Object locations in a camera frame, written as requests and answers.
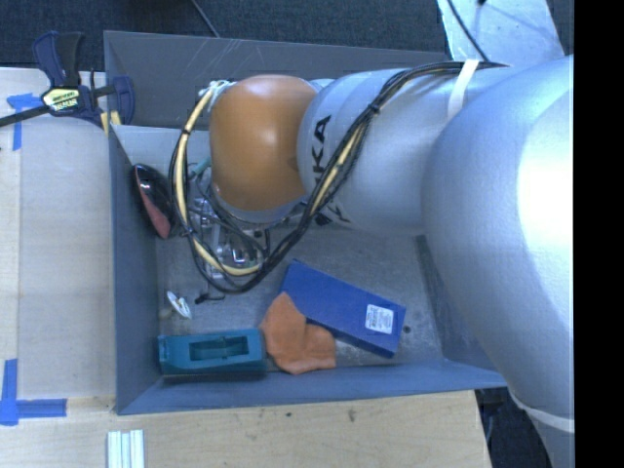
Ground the small white plastic piece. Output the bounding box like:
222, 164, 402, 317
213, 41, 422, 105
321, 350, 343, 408
166, 290, 194, 321

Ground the black and red oval object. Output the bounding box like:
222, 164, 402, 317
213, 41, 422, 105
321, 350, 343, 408
132, 163, 176, 241

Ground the teal rectangular box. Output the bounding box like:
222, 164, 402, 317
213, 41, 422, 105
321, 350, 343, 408
156, 328, 269, 378

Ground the orange cloth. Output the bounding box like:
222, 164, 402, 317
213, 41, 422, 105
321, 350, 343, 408
259, 291, 338, 376

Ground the blue box with white label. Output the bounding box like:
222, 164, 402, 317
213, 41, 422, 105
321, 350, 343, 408
278, 257, 408, 360

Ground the grey metal bin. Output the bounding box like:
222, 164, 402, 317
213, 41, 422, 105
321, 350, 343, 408
102, 29, 509, 416

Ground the pale wood board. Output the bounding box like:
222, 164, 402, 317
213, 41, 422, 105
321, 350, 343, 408
17, 114, 118, 402

